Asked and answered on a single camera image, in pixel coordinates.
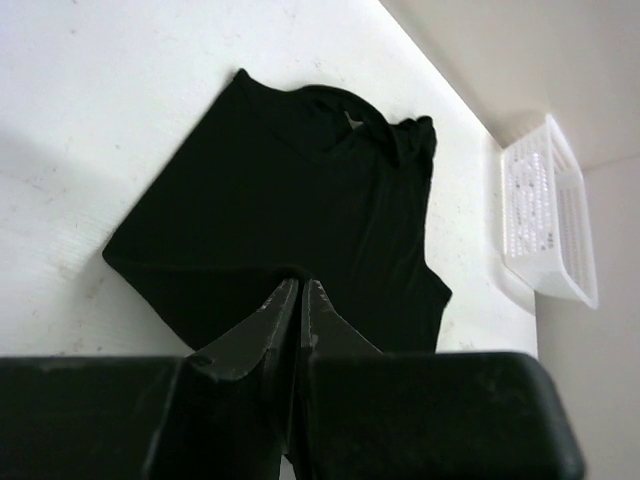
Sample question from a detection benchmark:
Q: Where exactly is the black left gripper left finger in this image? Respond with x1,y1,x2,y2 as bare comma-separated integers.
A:
1,280,299,479

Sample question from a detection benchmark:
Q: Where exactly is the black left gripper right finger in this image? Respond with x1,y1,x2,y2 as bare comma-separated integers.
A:
298,281,585,479

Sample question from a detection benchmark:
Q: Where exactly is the white plastic basket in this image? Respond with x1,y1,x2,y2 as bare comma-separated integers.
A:
501,114,599,309

